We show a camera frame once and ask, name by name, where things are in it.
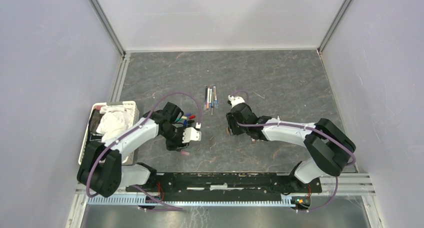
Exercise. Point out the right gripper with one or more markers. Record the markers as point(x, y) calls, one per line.
point(231, 128)

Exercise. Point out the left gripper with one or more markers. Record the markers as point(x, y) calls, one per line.
point(177, 145)

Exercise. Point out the blue clear capped pen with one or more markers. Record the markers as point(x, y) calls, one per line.
point(215, 98)

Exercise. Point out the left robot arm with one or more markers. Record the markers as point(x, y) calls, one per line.
point(101, 169)

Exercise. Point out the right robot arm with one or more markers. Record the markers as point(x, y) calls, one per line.
point(330, 149)

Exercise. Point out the checkered pen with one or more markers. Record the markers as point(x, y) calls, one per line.
point(211, 101)

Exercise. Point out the orange capped white marker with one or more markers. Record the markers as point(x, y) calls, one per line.
point(209, 98)

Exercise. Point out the white cloth in basket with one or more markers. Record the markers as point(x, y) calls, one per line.
point(114, 121)

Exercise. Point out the white plastic basket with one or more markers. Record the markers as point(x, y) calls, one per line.
point(94, 120)

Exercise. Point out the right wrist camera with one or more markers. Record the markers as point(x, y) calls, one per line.
point(235, 100)

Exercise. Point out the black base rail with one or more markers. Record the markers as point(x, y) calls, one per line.
point(228, 187)

